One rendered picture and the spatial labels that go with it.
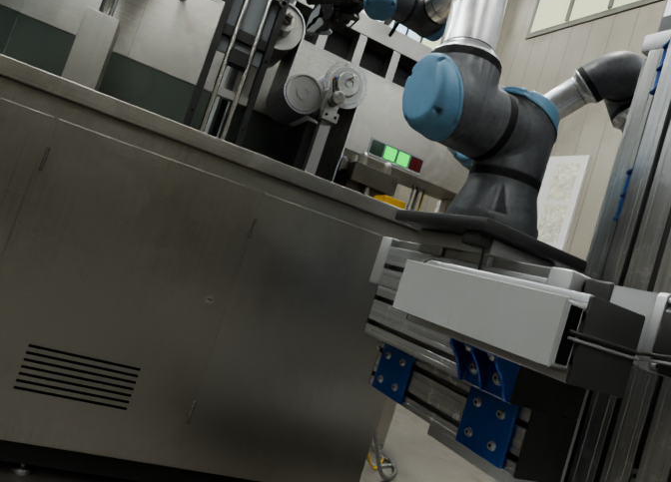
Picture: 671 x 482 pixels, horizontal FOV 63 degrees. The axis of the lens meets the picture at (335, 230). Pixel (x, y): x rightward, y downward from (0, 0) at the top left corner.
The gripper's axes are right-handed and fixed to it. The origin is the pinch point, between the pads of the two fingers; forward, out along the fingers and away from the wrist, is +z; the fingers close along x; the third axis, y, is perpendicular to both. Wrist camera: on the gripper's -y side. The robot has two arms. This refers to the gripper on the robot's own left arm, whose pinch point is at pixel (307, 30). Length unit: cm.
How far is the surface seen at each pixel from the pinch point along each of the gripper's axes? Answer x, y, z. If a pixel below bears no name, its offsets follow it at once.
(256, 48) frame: -2.5, -11.1, 9.6
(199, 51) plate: 22, -8, 50
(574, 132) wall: 52, 322, 86
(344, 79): -5.0, 20.8, 10.7
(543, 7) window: 189, 368, 101
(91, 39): 9, -46, 38
